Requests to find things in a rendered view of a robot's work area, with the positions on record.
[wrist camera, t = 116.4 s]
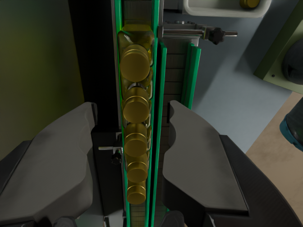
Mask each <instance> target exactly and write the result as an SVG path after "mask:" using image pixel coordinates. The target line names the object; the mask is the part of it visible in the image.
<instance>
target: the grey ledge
mask: <svg viewBox="0 0 303 227"><path fill-rule="evenodd" d="M117 129H119V127H94V128H93V129H92V132H91V134H92V142H93V148H94V154H95V159H96V167H97V173H98V179H99V184H100V190H101V198H102V204H103V210H104V216H105V219H104V224H105V227H123V219H122V215H123V213H124V195H123V181H122V167H121V163H120V164H118V165H115V164H112V163H111V161H112V160H111V157H112V155H113V154H114V153H113V150H99V149H98V147H99V146H100V145H113V144H114V142H116V141H117V139H116V130H117Z"/></svg>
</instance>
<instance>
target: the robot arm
mask: <svg viewBox="0 0 303 227"><path fill-rule="evenodd" d="M282 73H283V75H284V77H285V78H286V79H287V80H289V81H290V82H293V83H295V84H298V85H303V38H301V39H300V40H298V41H297V42H296V43H294V44H293V45H292V46H291V47H290V49H289V50H288V51H287V53H286V55H285V57H284V59H283V62H282ZM167 123H168V124H169V126H170V127H169V142H168V143H169V146H170V148H169V149H168V150H167V151H166V152H165V155H164V163H163V171H162V189H161V201H162V203H163V205H164V206H165V207H167V208H168V209H169V210H170V211H168V212H166V213H165V215H164V217H163V219H162V221H161V222H160V224H159V226H158V227H184V223H185V224H186V225H187V227H303V225H302V223H301V221H300V220H299V218H298V216H297V215H296V213H295V212H294V210H293V209H292V207H291V206H290V204H289V203H288V201H287V200H286V199H285V197H284V196H283V195H282V194H281V192H280V191H279V190H278V189H277V187H276V186H275V185H274V184H273V183H272V182H271V181H270V179H269V178H268V177H267V176H266V175H265V174H264V173H263V172H262V171H261V170H260V169H259V168H258V167H257V166H256V165H255V164H254V163H253V162H252V160H251V159H250V158H249V157H248V156H247V155H246V154H245V153H244V152H243V151H242V150H241V149H240V148H239V147H238V146H237V145H236V144H235V143H234V142H233V141H232V140H231V139H230V138H229V137H228V136H227V135H221V134H220V133H219V132H218V131H217V130H216V129H215V128H214V127H213V126H212V125H211V124H210V123H209V122H207V121H206V120H205V119H204V118H202V117H201V116H199V115H198V114H196V113H195V112H193V111H192V110H190V109H189V108H187V107H185V106H184V105H182V104H181V103H179V102H178V101H176V100H172V101H168V107H167ZM95 125H97V104H96V103H94V102H93V103H91V102H85V103H83V104H82V105H80V106H78V107H76V108H75V109H73V110H71V111H70V112H68V113H67V114H65V115H63V116H61V117H60V118H58V119H57V120H55V121H53V122H52V123H51V124H49V125H48V126H47V127H45V128H44V129H43V130H42V131H40V132H39V133H38V134H37V135H36V136H35V137H34V138H33V139H32V140H29V141H23V142H22V143H20V144H19V145H18V146H17V147H16V148H15V149H14V150H12V151H11V152H10V153H9V154H8V155H7V156H5V157H4V158H3V159H2V160H1V161H0V227H77V224H76V222H75V219H79V218H80V215H82V214H83V213H84V212H85V211H87V210H88V209H89V208H90V206H91V204H92V197H93V180H92V176H91V171H90V167H89V163H88V159H87V153H88V151H89V150H90V149H91V148H92V146H93V143H92V137H91V131H92V129H93V128H94V126H95ZM280 132H281V133H282V135H283V136H284V137H285V138H286V140H287V141H288V142H290V143H291V144H293V145H294V146H295V147H296V148H297V149H299V150H300V151H302V152H303V97H302V98H301V100H300V101H299V102H298V103H297V104H296V105H295V106H294V107H293V109H292V110H291V111H290V112H289V113H288V114H286V115H285V118H284V119H283V121H282V122H281V123H280Z"/></svg>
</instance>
